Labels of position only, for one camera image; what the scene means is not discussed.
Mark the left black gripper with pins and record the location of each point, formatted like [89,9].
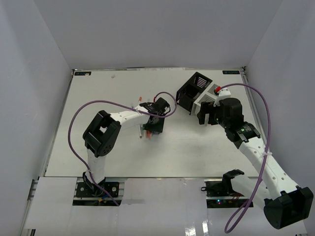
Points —
[158,128]

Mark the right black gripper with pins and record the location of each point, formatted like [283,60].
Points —
[207,107]

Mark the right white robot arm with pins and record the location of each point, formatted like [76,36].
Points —
[282,200]

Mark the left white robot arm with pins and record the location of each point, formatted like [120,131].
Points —
[102,133]

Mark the brown capped white marker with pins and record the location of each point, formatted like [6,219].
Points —
[140,131]

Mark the white slotted container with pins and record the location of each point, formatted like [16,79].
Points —
[208,95]

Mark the black slotted container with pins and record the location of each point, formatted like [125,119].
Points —
[191,90]

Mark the right blue table label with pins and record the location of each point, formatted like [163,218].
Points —
[231,72]

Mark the blue table label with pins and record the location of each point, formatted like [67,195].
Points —
[231,72]
[82,73]

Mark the left blue table label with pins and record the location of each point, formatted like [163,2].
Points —
[82,73]

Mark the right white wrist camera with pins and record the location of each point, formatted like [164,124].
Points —
[221,93]

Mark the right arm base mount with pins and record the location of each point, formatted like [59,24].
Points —
[219,193]

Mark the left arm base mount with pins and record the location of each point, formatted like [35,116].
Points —
[95,197]

